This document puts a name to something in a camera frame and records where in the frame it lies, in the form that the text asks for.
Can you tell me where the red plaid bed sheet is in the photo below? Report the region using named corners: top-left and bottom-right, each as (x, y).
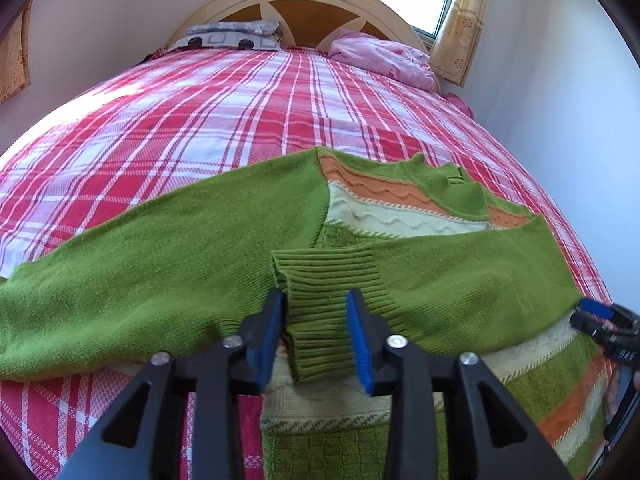
top-left (0, 45), bottom-right (617, 480)

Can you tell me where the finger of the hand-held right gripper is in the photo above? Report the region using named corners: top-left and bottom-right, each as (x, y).
top-left (579, 299), bottom-right (614, 319)
top-left (569, 311), bottom-right (609, 344)

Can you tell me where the green striped knit sweater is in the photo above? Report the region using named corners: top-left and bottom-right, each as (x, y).
top-left (0, 147), bottom-right (618, 480)

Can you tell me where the pink quilt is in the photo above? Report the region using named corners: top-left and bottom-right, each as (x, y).
top-left (327, 30), bottom-right (439, 94)

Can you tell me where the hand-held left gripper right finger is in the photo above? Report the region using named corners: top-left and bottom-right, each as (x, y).
top-left (346, 288), bottom-right (575, 480)

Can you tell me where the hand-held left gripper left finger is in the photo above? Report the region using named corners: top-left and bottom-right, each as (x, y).
top-left (58, 287), bottom-right (288, 480)

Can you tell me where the yellow patterned curtain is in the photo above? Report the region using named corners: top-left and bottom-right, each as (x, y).
top-left (429, 0), bottom-right (501, 89)
top-left (0, 0), bottom-right (34, 106)

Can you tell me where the cream and orange headboard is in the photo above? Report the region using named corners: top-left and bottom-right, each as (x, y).
top-left (167, 0), bottom-right (431, 54)

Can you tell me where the grey patterned pillow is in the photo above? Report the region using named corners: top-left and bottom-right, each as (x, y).
top-left (167, 19), bottom-right (284, 52)

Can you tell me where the pink cloth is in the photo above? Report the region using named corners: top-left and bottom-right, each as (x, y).
top-left (444, 91), bottom-right (477, 119)

